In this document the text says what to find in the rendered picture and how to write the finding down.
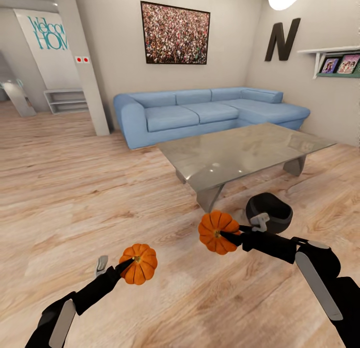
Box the cauldron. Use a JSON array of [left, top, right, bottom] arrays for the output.
[[245, 192, 293, 234]]

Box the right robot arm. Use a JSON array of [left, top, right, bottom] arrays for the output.
[[220, 212, 360, 348]]

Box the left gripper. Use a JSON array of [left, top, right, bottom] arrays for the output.
[[87, 258, 134, 303]]

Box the pumpkin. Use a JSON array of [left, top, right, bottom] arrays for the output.
[[198, 210, 241, 255], [119, 243, 158, 285]]

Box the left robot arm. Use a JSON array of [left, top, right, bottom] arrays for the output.
[[25, 255, 134, 348]]

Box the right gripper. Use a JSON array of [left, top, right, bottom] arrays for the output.
[[220, 225, 278, 256]]

